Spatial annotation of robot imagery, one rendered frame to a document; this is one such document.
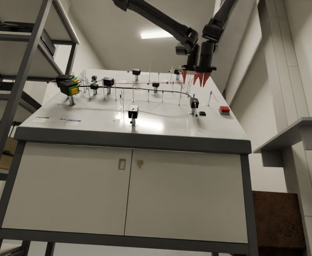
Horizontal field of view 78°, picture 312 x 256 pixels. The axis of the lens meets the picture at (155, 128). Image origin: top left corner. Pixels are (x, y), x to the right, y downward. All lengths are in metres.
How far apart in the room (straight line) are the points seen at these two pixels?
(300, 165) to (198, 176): 2.10
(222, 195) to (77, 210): 0.68
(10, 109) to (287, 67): 3.31
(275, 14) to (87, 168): 3.78
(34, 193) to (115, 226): 0.41
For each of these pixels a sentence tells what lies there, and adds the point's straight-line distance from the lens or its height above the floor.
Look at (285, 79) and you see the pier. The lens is 3.38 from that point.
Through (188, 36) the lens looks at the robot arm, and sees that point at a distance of 1.05.
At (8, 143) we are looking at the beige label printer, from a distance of 1.37.
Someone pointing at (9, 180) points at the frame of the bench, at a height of 0.61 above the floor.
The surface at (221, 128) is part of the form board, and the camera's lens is 1.11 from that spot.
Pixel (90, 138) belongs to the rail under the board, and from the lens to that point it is 1.01.
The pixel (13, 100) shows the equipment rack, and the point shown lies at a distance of 1.26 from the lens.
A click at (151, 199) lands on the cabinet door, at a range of 0.96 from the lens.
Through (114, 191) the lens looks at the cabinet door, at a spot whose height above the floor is 0.58.
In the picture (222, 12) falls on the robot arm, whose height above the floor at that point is 1.33.
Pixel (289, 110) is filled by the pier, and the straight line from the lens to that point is 3.15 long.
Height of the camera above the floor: 0.58
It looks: 19 degrees up
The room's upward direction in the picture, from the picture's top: 4 degrees clockwise
